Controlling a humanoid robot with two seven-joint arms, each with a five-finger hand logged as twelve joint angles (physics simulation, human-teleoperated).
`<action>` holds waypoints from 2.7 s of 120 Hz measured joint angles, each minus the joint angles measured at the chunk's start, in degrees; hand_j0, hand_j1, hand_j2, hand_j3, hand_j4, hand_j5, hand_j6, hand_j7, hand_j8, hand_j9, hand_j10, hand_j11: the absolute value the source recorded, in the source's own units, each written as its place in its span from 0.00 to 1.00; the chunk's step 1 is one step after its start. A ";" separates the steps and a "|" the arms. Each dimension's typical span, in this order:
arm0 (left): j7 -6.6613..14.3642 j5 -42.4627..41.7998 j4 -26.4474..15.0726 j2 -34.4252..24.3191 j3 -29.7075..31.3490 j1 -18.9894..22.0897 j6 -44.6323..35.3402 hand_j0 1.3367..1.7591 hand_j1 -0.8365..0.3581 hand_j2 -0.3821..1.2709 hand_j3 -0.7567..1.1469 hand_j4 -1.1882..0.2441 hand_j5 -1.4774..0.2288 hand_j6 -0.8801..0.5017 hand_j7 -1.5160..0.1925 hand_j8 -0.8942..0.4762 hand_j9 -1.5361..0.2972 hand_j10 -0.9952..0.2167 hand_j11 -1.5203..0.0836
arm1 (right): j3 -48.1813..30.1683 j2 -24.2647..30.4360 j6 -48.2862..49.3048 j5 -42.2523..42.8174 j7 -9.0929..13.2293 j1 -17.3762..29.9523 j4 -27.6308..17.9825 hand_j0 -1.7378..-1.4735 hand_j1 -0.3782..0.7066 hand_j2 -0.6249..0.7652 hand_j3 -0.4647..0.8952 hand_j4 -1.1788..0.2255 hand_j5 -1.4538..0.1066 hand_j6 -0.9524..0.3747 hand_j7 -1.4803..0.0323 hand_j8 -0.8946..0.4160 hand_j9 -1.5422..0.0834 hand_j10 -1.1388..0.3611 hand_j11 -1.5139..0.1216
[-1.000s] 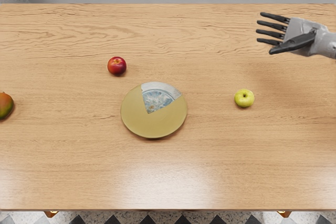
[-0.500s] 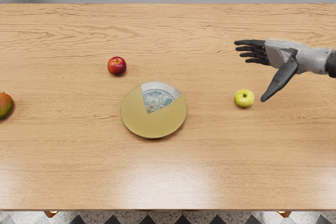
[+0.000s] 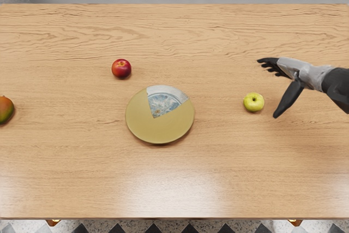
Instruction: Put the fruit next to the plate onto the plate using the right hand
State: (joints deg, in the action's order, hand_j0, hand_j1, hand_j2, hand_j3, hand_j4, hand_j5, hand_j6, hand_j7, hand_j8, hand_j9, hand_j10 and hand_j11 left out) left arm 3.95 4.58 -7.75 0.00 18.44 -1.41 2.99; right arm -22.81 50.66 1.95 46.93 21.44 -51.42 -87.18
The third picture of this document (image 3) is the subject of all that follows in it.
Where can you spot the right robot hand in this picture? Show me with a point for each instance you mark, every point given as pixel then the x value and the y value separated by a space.
pixel 302 73

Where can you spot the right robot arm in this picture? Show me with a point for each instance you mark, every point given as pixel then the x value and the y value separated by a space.
pixel 338 87

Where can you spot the yellow plate with blue pattern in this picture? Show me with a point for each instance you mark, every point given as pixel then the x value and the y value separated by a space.
pixel 159 114

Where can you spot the green apple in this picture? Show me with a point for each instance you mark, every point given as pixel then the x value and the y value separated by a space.
pixel 253 102

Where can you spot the red apple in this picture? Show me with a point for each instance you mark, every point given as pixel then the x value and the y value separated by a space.
pixel 121 68

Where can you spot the red green mango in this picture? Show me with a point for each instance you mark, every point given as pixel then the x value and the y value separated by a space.
pixel 5 109

